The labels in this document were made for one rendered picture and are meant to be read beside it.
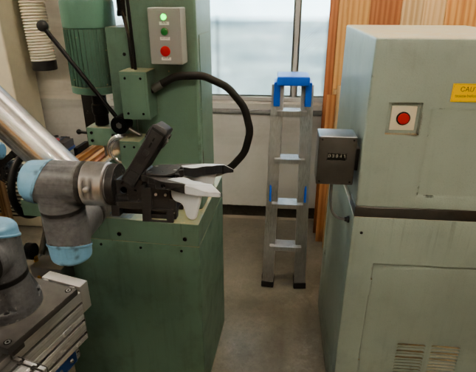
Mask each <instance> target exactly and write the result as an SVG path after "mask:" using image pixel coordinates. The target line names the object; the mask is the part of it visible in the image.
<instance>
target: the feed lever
mask: <svg viewBox="0 0 476 372"><path fill-rule="evenodd" d="M36 27H37V28H38V30H39V31H41V32H45V33H46V34H47V36H48V37H49V38H50V39H51V41H52V42H53V43H54V45H55V46H56V47H57V48H58V49H59V50H60V51H61V53H62V54H63V56H64V57H65V58H66V59H67V60H68V62H70V64H71V65H72V66H73V67H74V69H75V70H76V71H77V73H78V74H79V75H80V76H81V77H82V78H83V80H84V81H85V82H86V84H87V85H88V86H89V87H90V89H91V90H92V91H93V92H94V93H95V94H96V96H97V97H98V98H99V99H100V101H101V102H102V103H103V105H104V106H105V107H106V108H107V109H108V110H109V112H110V113H111V114H112V116H113V117H114V118H113V119H112V120H111V128H112V130H113V131H114V132H115V133H117V134H124V133H125V132H127V131H130V132H131V133H133V134H135V135H136V136H138V137H141V136H142V134H141V133H140V132H138V131H137V130H136V129H134V128H132V125H133V120H131V119H124V116H123V114H119V115H117V114H116V112H115V111H114V110H113V109H112V107H110V105H109V104H108V103H107V102H106V100H105V99H104V98H103V96H102V95H101V94H100V93H99V91H98V90H97V89H96V88H95V87H94V85H93V84H92V83H91V82H90V80H89V79H88V78H87V77H86V76H85V75H84V73H83V72H82V71H81V69H80V68H79V67H78V66H77V64H76V63H75V62H74V61H73V60H72V58H71V57H70V56H69V55H68V53H67V52H66V51H65V49H64V48H63V47H62V46H61V45H60V44H59V42H58V41H57V40H56V39H55V37H54V36H53V35H52V33H51V32H50V31H49V30H48V28H49V26H48V23H46V22H45V21H44V20H40V21H38V22H37V24H36Z"/></svg>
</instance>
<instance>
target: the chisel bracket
mask: <svg viewBox="0 0 476 372"><path fill-rule="evenodd" d="M86 130H87V136H88V141H89V145H102V146H103V147H104V148H107V143H108V141H109V139H110V136H111V135H112V134H117V133H115V132H114V131H113V130H112V128H111V123H109V124H108V125H95V123H93V124H91V125H90V126H88V127H86Z"/></svg>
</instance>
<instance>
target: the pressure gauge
mask: <svg viewBox="0 0 476 372"><path fill-rule="evenodd" d="M23 247H24V252H25V255H26V259H27V260H34V263H35V262H37V261H38V252H39V248H38V245H37V244H36V243H30V242H27V243H25V244H24V245H23Z"/></svg>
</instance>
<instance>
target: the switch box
mask: <svg viewBox="0 0 476 372"><path fill-rule="evenodd" d="M147 10H148V28H149V37H150V47H151V63H152V64H170V65H182V64H184V63H187V33H186V17H185V8H184V7H148V9H147ZM162 13H165V14H166V16H167V19H166V20H165V21H169V25H159V21H163V20H162V19H161V18H160V15H161V14H162ZM163 27H166V28H167V29H168V34H167V35H166V36H163V35H162V34H161V32H160V30H161V29H162V28H163ZM160 37H170V40H160ZM163 46H167V47H169V48H170V54H169V56H166V57H165V56H163V55H162V54H161V52H160V49H161V48H162V47H163ZM162 57H164V58H171V61H162Z"/></svg>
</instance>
